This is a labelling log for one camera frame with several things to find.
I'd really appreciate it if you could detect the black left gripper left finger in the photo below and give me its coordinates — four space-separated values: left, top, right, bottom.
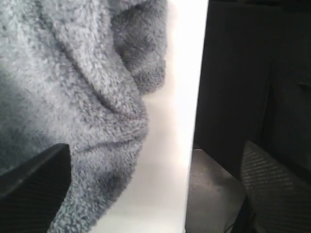
0 144 71 233

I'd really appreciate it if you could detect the grey-blue fluffy towel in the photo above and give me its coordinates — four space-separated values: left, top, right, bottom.
0 0 168 233

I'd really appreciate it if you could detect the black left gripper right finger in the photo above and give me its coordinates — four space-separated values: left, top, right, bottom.
241 142 311 233

